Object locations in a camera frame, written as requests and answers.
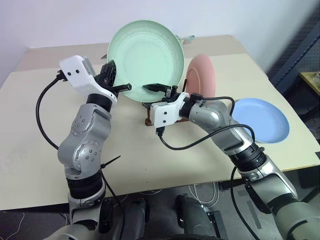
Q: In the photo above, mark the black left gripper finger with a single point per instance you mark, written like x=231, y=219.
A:
x=122, y=87
x=112, y=71

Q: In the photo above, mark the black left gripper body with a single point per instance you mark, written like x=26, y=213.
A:
x=103, y=76

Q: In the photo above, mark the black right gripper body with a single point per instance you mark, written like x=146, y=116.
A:
x=173, y=93

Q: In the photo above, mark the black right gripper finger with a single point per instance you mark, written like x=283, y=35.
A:
x=156, y=87

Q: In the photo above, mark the green plate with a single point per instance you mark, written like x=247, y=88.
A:
x=145, y=55

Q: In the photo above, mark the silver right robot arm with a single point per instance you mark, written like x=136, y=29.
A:
x=270, y=180

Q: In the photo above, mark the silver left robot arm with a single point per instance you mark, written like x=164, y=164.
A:
x=83, y=130

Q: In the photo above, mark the small dark table object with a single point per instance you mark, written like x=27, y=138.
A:
x=104, y=57

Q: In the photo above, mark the pink plate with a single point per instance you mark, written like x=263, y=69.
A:
x=202, y=75

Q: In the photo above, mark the pale green clip object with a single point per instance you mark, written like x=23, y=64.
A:
x=187, y=39

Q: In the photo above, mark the blue plate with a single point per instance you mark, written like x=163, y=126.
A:
x=265, y=120

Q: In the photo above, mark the dark rounded robot leg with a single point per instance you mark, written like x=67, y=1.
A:
x=130, y=217
x=191, y=215

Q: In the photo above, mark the dark perforated metal panel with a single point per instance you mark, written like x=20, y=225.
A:
x=297, y=57

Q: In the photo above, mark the yellow wooden shelf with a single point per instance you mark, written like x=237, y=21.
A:
x=310, y=82

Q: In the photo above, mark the black flat floor plate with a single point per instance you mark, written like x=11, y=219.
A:
x=215, y=223

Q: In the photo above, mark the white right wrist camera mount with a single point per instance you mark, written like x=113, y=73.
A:
x=165, y=110

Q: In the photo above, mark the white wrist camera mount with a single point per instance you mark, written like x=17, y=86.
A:
x=80, y=80
x=165, y=110

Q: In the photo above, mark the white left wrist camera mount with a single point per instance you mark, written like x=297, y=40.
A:
x=80, y=80

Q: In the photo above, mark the black under-table bracket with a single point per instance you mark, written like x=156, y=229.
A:
x=231, y=184

